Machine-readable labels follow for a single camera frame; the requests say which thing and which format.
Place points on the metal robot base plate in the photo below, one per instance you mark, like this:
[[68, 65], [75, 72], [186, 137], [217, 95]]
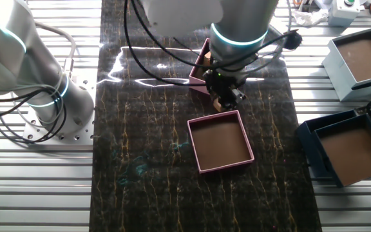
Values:
[[81, 138]]

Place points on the dark marble pattern mat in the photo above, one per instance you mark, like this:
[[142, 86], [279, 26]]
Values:
[[156, 193]]

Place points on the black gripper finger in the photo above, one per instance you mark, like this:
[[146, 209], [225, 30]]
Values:
[[239, 95], [227, 103]]

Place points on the small wooden cube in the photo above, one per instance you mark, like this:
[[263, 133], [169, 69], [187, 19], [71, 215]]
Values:
[[217, 105]]

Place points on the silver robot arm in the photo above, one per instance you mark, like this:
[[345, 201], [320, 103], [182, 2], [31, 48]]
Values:
[[243, 19]]

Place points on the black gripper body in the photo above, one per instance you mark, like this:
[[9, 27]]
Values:
[[222, 82]]

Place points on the deep pink gift box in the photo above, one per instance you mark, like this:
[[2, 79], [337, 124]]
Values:
[[195, 84]]

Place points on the crumpled white tissue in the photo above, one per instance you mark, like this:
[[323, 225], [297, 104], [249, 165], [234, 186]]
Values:
[[309, 17]]

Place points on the dark blue cardboard box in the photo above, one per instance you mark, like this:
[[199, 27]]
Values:
[[353, 154], [306, 141]]

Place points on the shallow pink box lid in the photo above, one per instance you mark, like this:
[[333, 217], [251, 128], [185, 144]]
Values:
[[221, 145]]

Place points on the light blue cardboard box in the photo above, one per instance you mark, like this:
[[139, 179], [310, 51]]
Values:
[[359, 58]]

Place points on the grey button box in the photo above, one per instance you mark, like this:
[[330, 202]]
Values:
[[343, 16]]

